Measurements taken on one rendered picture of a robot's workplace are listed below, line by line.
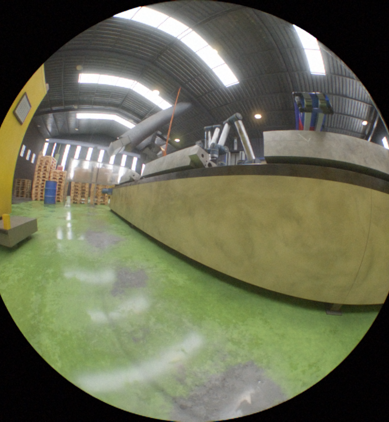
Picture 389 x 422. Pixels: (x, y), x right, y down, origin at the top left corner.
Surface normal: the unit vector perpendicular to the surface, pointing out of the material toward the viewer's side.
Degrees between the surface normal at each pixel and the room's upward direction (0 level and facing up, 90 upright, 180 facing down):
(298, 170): 90
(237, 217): 90
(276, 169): 90
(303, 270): 90
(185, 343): 0
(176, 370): 0
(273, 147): 80
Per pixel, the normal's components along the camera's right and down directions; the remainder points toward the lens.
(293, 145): -0.64, -0.20
